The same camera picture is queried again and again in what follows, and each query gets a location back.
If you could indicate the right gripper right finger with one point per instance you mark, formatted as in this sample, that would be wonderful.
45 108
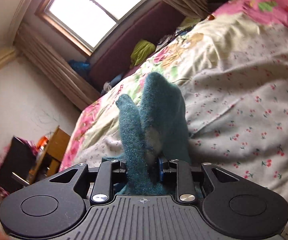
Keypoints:
177 173

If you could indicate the cherry print bed sheet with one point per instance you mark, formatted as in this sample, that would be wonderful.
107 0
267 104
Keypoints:
233 74

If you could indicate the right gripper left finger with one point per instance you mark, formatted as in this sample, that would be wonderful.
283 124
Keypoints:
109 173

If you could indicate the maroon headboard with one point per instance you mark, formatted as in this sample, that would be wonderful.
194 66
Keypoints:
108 62

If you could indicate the blue plastic bag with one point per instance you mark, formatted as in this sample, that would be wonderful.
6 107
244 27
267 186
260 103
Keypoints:
81 68

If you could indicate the teal fuzzy sweater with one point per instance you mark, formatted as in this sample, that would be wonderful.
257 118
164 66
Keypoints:
154 128

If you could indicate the pink floral quilt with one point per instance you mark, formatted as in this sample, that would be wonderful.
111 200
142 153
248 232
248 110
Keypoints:
258 2

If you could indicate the beige left curtain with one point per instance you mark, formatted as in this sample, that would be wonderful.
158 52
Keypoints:
34 47

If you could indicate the wooden side cabinet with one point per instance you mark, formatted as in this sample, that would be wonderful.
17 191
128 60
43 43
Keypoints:
49 161

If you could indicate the lime green cloth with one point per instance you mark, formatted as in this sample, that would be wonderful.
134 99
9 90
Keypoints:
140 52

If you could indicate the window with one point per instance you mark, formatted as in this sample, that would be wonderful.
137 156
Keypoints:
86 23

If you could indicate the black bag on cabinet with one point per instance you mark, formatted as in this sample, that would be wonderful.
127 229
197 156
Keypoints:
18 157

